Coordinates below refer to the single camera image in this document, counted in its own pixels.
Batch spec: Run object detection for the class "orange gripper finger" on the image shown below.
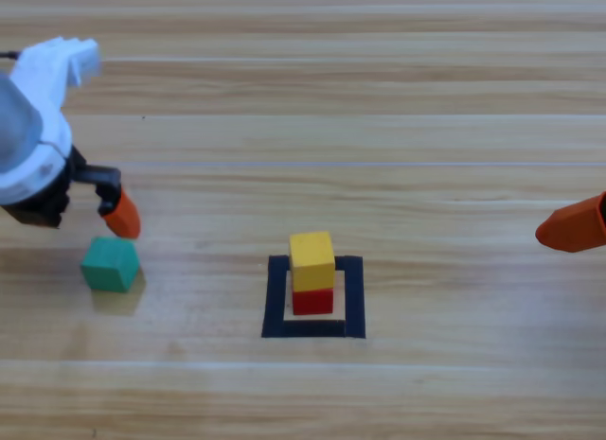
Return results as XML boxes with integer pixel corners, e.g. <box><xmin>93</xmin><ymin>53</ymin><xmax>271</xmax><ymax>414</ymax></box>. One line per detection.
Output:
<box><xmin>534</xmin><ymin>190</ymin><xmax>606</xmax><ymax>255</ymax></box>

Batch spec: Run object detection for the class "green cube block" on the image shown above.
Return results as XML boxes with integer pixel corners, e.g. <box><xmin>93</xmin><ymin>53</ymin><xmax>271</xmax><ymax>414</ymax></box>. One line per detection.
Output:
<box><xmin>79</xmin><ymin>236</ymin><xmax>141</xmax><ymax>293</ymax></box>

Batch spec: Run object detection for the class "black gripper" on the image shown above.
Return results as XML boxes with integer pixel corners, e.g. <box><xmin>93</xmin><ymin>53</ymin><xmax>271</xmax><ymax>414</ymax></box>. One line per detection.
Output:
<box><xmin>1</xmin><ymin>146</ymin><xmax>143</xmax><ymax>240</ymax></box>

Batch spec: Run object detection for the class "red cube block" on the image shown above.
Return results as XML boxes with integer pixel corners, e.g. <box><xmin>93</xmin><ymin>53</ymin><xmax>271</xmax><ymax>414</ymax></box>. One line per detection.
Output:
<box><xmin>291</xmin><ymin>287</ymin><xmax>336</xmax><ymax>317</ymax></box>

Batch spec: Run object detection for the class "black tape square outline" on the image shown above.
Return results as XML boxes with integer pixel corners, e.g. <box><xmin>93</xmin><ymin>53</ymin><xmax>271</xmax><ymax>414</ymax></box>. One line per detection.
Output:
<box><xmin>260</xmin><ymin>255</ymin><xmax>367</xmax><ymax>341</ymax></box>

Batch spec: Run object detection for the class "yellow cube block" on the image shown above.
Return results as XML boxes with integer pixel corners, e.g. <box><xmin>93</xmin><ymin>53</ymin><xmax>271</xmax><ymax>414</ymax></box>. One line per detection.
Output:
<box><xmin>288</xmin><ymin>230</ymin><xmax>338</xmax><ymax>292</ymax></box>

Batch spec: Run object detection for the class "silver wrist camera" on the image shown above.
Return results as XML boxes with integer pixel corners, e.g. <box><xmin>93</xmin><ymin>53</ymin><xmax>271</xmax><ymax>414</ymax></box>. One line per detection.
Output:
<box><xmin>70</xmin><ymin>38</ymin><xmax>103</xmax><ymax>79</ymax></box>

